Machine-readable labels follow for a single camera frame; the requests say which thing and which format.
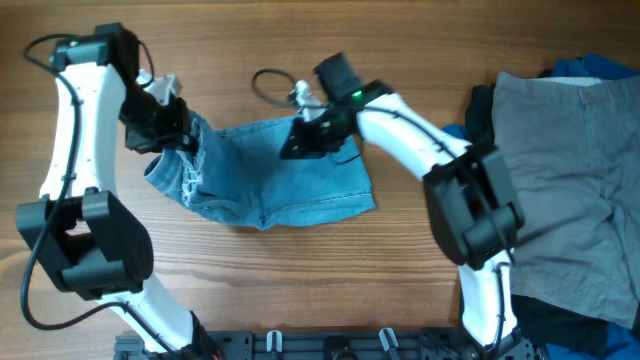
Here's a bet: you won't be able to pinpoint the light blue denim jeans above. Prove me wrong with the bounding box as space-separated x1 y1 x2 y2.
144 113 376 230

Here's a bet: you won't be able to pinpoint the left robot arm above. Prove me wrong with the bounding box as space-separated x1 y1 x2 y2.
16 23 223 359

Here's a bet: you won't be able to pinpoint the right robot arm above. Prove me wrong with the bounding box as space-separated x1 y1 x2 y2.
280 53 524 359

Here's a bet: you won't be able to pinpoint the grey shorts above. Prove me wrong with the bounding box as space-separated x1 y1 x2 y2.
492 72 639 328

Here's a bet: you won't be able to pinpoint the black garment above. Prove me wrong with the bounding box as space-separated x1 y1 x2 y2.
462 84 609 359

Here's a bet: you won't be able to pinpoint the dark blue garment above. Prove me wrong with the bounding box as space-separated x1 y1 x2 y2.
448 53 639 359

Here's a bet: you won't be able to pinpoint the right black cable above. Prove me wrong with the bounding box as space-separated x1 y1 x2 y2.
250 68 516 346

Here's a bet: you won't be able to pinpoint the black cable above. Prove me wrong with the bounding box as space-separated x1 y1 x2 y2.
19 32 174 351
250 68 516 346

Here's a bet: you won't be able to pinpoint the left black cable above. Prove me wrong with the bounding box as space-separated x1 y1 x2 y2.
19 32 174 351

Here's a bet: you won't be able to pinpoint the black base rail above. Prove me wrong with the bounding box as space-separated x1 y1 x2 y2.
113 327 549 360

